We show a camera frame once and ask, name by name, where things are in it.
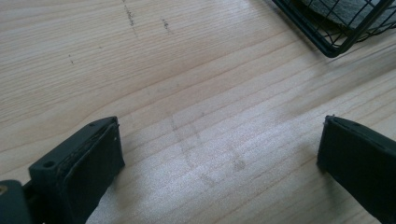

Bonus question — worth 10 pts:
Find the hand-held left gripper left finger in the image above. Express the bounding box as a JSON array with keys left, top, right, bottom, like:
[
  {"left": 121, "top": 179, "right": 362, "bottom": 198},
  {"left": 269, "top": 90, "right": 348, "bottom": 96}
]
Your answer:
[{"left": 28, "top": 116, "right": 126, "bottom": 224}]

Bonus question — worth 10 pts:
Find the black wire basket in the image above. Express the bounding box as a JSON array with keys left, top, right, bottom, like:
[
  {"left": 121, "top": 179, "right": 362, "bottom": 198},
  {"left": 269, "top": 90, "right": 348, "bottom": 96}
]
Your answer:
[{"left": 272, "top": 0, "right": 396, "bottom": 59}]

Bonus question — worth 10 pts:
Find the grey cloth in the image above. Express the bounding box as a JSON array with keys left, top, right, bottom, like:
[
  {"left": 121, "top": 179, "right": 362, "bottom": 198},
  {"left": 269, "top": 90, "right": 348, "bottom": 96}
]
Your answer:
[{"left": 299, "top": 0, "right": 396, "bottom": 31}]

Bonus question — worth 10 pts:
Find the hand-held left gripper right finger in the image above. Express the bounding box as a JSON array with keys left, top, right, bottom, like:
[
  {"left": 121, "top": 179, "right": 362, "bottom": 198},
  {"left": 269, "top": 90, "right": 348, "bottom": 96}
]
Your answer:
[{"left": 316, "top": 115, "right": 396, "bottom": 224}]

